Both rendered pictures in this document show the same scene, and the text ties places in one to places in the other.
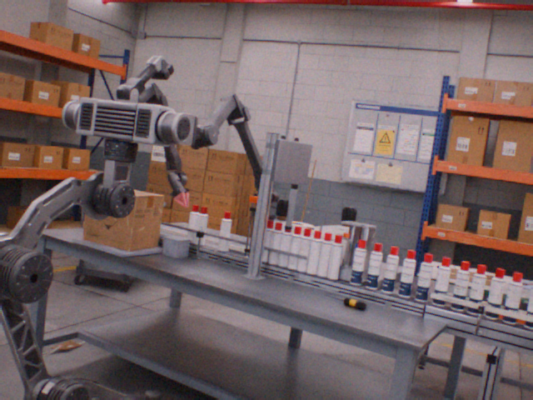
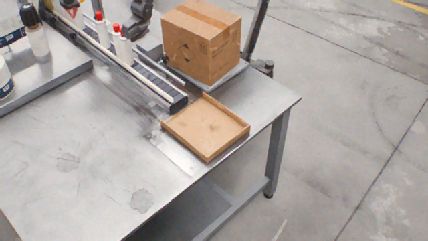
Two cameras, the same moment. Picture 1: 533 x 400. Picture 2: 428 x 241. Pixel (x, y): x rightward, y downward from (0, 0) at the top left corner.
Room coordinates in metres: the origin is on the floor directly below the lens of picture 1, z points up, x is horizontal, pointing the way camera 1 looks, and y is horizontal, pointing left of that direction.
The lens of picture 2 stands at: (4.35, 1.20, 2.16)
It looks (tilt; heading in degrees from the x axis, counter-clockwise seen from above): 46 degrees down; 196
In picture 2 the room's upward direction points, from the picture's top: straight up
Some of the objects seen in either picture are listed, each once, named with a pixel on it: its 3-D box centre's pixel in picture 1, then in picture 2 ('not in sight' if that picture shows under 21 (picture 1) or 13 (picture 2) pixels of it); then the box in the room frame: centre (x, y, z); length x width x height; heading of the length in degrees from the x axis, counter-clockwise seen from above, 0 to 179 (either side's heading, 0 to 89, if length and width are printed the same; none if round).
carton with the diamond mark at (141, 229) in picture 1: (123, 217); (201, 41); (2.75, 0.70, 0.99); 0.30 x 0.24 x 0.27; 67
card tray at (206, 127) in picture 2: not in sight; (204, 124); (3.17, 0.83, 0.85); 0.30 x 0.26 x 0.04; 60
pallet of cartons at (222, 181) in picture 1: (201, 206); not in sight; (6.56, 0.74, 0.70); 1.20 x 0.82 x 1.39; 72
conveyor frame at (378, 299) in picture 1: (261, 267); (83, 33); (2.67, -0.03, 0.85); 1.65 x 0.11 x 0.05; 60
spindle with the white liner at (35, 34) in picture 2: (281, 226); (35, 33); (2.95, -0.11, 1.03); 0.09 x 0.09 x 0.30
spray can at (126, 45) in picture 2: (193, 224); (126, 47); (2.89, 0.36, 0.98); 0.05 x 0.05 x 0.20
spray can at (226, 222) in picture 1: (225, 231); (102, 30); (2.79, 0.18, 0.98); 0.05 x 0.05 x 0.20
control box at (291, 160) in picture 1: (288, 162); not in sight; (2.54, -0.08, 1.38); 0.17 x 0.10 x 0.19; 115
